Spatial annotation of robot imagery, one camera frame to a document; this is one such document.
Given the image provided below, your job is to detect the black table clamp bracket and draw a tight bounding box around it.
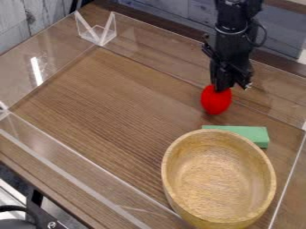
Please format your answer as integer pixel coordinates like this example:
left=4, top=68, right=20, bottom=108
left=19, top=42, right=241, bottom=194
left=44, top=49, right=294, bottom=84
left=27, top=190, right=68, bottom=229

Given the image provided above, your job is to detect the red plush strawberry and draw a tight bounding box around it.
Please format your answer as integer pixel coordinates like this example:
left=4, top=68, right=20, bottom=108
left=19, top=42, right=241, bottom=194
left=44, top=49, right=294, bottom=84
left=200, top=85, right=233, bottom=115

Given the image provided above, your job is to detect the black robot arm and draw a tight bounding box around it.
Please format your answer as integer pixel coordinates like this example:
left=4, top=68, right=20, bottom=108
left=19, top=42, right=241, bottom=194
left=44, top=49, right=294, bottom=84
left=202, top=0, right=267, bottom=92

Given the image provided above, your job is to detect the black cable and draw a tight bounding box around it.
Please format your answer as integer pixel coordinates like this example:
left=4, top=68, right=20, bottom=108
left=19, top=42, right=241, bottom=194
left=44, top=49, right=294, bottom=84
left=0, top=204, right=40, bottom=229

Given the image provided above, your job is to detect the oval wooden bowl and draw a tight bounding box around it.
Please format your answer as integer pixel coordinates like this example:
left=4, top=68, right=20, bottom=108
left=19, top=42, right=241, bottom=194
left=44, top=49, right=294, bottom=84
left=162, top=129, right=278, bottom=229

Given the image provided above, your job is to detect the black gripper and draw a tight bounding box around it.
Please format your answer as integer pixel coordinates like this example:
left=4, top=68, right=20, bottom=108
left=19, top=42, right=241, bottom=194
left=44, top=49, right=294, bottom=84
left=202, top=26, right=255, bottom=92

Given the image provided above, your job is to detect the clear acrylic corner bracket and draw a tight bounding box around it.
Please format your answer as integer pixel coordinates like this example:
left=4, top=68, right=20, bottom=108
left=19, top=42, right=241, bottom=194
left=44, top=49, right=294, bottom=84
left=73, top=12, right=118, bottom=47

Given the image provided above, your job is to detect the clear acrylic enclosure wall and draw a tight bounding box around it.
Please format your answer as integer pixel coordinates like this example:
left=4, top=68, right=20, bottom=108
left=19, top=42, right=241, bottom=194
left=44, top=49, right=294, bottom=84
left=0, top=5, right=306, bottom=229

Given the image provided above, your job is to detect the green sponge block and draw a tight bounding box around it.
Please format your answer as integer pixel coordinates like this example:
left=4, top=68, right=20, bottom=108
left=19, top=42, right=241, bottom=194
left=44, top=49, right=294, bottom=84
left=202, top=125, right=270, bottom=148

